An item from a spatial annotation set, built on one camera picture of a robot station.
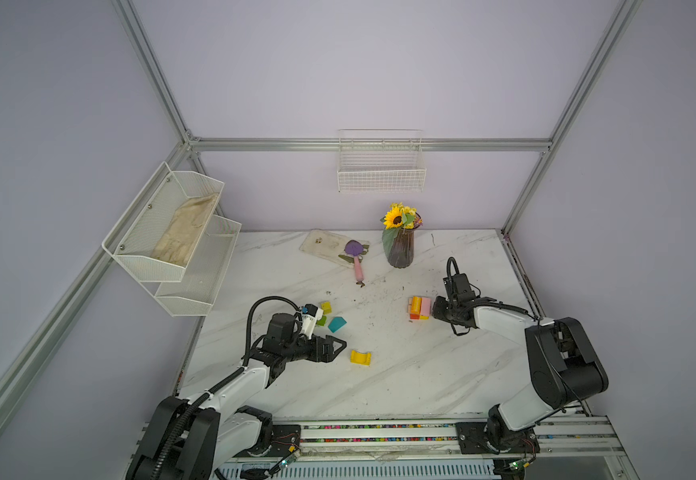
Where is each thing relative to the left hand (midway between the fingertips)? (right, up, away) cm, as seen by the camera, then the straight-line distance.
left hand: (333, 345), depth 84 cm
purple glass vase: (+23, +27, +21) cm, 42 cm away
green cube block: (-5, +4, +11) cm, 13 cm away
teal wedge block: (0, +4, +10) cm, 11 cm away
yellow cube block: (-3, +9, +13) cm, 16 cm away
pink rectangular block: (+29, +9, +11) cm, 33 cm away
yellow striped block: (+28, +6, +12) cm, 31 cm away
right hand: (+33, +9, +12) cm, 36 cm away
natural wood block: (+24, +8, +12) cm, 28 cm away
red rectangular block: (+26, +6, +12) cm, 29 cm away
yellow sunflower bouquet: (+19, +38, +7) cm, 43 cm away
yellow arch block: (+8, -5, +3) cm, 9 cm away
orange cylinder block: (+26, +10, +11) cm, 30 cm away
